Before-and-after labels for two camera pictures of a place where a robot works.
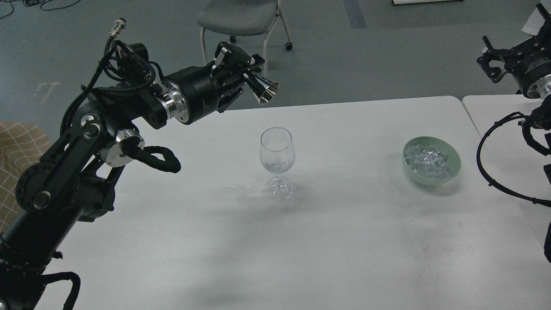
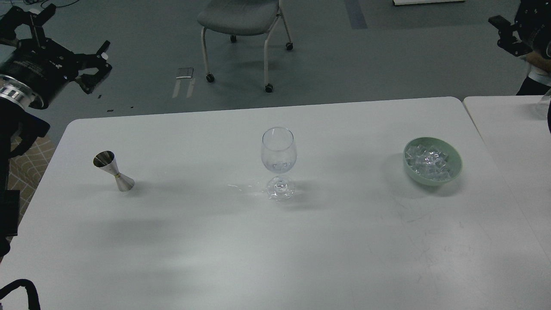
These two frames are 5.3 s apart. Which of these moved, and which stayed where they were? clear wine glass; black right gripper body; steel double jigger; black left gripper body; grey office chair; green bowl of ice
Moved: steel double jigger; black right gripper body; black left gripper body
Stayed: green bowl of ice; clear wine glass; grey office chair
